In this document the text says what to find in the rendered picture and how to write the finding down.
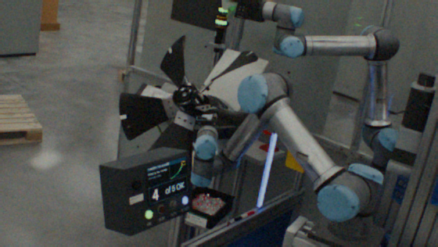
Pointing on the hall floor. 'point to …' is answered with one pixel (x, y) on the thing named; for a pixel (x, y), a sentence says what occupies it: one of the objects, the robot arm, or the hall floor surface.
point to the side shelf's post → (238, 187)
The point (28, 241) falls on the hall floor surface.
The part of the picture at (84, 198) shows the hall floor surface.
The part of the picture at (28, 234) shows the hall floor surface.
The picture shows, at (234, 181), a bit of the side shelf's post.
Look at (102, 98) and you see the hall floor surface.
